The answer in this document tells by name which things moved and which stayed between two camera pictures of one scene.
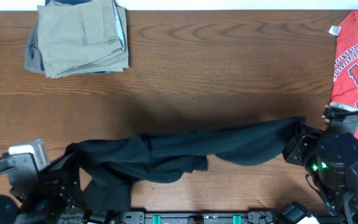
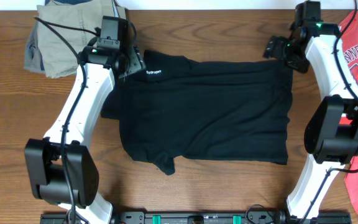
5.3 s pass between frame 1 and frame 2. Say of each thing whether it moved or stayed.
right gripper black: moved
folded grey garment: stayed
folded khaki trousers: stayed
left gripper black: moved
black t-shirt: moved
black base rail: stayed
